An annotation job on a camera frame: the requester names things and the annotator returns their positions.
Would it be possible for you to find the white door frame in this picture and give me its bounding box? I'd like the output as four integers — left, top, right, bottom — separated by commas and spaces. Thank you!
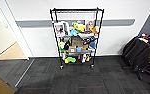
0, 0, 35, 61

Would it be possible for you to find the flat box with photo print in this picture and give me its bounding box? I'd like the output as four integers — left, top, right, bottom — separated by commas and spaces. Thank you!
78, 31, 95, 39

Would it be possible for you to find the small orange bottle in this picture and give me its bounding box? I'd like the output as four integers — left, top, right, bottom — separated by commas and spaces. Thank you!
86, 55, 91, 62

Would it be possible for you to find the black draped garment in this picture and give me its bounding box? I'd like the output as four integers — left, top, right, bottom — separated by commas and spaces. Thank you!
121, 36, 150, 66

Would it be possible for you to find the plain white flat box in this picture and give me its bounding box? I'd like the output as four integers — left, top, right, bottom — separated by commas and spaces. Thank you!
62, 21, 71, 36

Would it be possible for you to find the black wire shelf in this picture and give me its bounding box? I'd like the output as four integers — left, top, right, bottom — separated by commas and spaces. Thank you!
49, 7, 105, 70

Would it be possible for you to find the yellow plush toy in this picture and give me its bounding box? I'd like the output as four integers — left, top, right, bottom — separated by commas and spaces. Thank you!
73, 22, 86, 32

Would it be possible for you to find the black office chair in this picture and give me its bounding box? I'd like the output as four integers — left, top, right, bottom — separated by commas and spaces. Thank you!
121, 33, 150, 82

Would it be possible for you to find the yellow-green toy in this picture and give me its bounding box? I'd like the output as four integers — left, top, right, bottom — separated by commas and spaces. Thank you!
64, 57, 76, 64

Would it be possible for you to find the blue plush toy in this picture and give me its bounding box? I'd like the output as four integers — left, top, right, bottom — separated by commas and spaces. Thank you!
69, 29, 79, 37

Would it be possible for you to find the small cardboard box white label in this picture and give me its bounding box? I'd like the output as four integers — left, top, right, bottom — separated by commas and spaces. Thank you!
68, 45, 78, 54

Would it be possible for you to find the dark blue cap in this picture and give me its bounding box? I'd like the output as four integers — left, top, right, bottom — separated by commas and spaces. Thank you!
88, 39, 98, 50

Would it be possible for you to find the black and white toy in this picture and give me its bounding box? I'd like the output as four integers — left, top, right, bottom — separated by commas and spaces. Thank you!
60, 49, 67, 58

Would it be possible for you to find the large brown cardboard box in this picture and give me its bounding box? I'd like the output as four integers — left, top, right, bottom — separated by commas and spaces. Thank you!
71, 36, 85, 48

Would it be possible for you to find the green and yellow toy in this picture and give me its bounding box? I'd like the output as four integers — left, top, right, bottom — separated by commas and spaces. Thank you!
58, 41, 67, 52

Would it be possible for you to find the black and white bottle pack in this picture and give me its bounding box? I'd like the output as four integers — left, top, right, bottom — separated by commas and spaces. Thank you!
81, 54, 88, 63

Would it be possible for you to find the light blue cup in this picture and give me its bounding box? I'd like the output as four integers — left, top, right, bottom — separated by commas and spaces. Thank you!
76, 46, 83, 53

